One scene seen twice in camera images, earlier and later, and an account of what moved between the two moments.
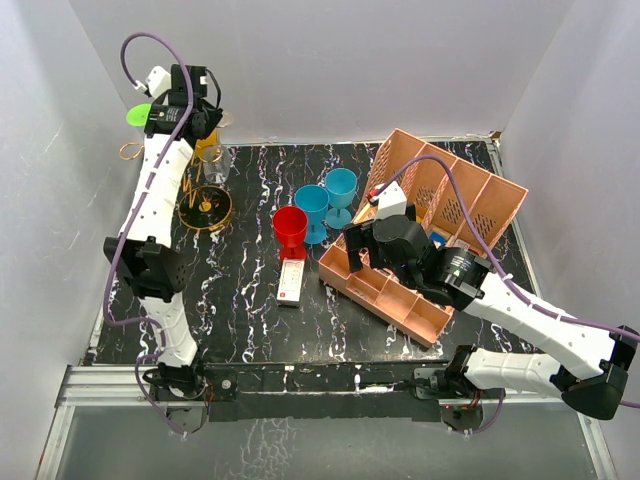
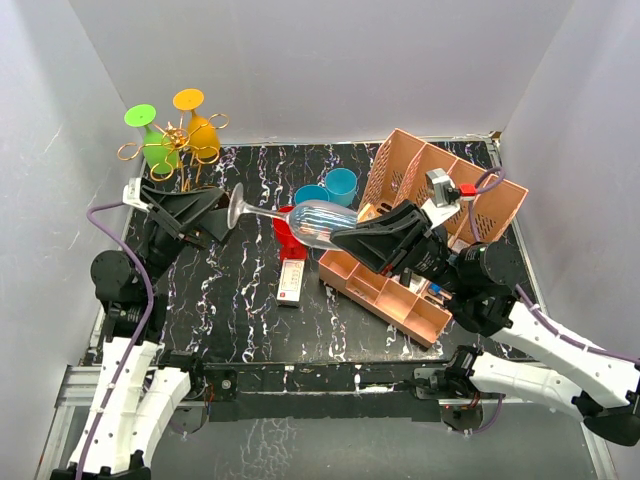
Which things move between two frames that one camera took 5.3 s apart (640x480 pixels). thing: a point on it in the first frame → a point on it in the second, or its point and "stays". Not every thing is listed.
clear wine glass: (217, 164) → (311, 223)
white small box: (290, 282) stays
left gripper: (213, 117) → (180, 212)
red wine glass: (290, 224) stays
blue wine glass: (341, 185) stays
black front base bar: (352, 392) stays
